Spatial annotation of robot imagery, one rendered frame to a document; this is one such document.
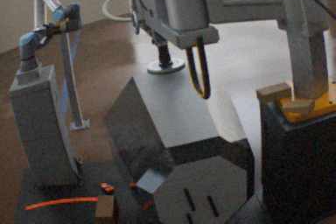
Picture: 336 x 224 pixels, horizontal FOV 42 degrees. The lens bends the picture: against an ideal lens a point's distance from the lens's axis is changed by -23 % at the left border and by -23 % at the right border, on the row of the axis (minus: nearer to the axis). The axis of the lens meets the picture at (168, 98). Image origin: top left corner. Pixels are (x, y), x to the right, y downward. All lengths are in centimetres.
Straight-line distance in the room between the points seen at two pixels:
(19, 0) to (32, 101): 626
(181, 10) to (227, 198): 88
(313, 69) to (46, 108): 193
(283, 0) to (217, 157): 84
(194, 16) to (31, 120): 168
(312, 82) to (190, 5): 76
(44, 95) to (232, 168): 165
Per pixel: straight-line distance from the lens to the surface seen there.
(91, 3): 953
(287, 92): 269
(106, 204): 323
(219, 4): 238
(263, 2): 242
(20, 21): 973
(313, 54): 256
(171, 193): 233
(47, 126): 362
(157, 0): 261
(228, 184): 237
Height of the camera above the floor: 180
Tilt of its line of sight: 21 degrees down
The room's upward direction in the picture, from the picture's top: 10 degrees counter-clockwise
